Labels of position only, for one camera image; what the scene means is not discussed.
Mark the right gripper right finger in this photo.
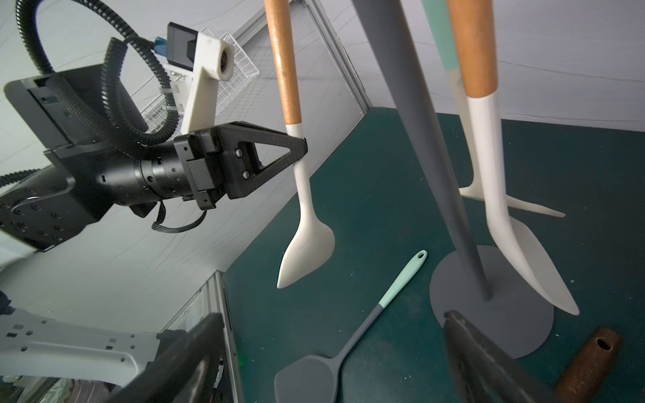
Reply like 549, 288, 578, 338
443, 311, 559, 402

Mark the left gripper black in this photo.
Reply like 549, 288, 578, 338
173, 121, 308, 209

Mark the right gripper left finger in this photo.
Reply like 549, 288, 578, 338
109, 313, 224, 402

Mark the steel turner wood handle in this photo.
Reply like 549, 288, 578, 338
554, 327, 622, 402

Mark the white spoon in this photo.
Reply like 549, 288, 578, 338
448, 1, 579, 316
265, 1, 335, 289

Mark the grey spatula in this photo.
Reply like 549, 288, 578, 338
274, 250, 428, 402

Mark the cream spatula mint handle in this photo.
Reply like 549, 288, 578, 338
422, 0, 566, 218

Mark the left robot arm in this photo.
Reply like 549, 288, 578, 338
1, 1, 308, 402

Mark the grey utensil rack stand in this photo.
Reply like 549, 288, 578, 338
354, 1, 554, 359

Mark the green mat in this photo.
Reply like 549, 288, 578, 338
224, 108, 644, 402

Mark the white wire basket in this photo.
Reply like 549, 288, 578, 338
140, 32, 260, 130

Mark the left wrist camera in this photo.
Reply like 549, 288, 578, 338
155, 23, 234, 134

